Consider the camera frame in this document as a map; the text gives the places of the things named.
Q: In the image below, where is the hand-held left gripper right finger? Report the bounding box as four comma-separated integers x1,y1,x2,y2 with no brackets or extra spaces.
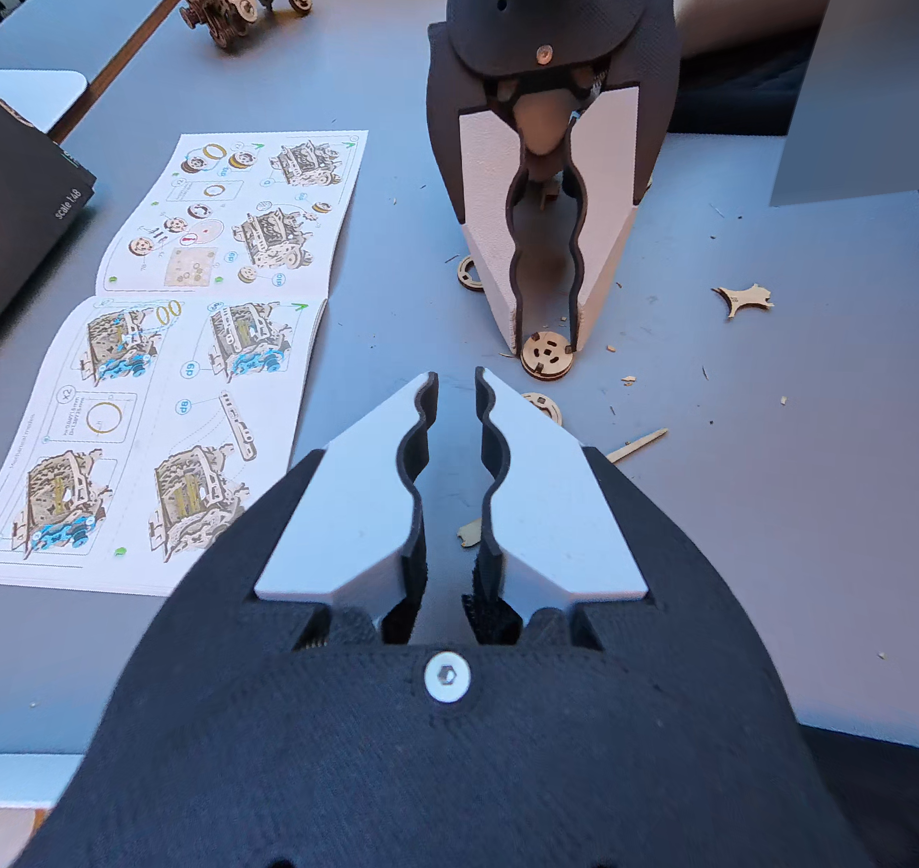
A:
461,367,650,645

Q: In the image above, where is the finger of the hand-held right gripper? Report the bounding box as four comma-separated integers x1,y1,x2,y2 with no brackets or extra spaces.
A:
458,107,524,356
566,84,641,351

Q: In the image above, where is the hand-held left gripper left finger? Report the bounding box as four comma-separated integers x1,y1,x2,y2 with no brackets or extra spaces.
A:
255,371,439,645

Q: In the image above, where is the wooden disc with square holes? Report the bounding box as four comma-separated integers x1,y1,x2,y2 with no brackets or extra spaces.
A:
520,330,575,382

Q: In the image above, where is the person's right hand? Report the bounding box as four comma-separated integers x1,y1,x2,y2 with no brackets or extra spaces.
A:
513,89,575,160

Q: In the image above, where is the thin wooden stick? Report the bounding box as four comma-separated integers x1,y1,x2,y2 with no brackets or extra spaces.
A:
458,429,669,548

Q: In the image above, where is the assembly instruction booklet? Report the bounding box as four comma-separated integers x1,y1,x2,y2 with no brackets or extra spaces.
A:
0,129,369,598

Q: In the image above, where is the star-shaped wooden scrap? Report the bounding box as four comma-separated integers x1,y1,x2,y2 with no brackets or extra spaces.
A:
712,283,775,320

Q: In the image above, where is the white cardboard box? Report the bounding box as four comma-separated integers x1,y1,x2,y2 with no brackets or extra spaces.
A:
0,752,86,868

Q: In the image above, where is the black product box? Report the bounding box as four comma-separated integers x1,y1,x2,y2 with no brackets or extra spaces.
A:
0,100,96,312

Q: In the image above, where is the grey side table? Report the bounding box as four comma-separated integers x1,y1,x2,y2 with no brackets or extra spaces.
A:
0,0,180,144

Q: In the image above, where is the white rounded board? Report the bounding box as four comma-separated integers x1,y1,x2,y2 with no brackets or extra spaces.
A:
0,70,89,133

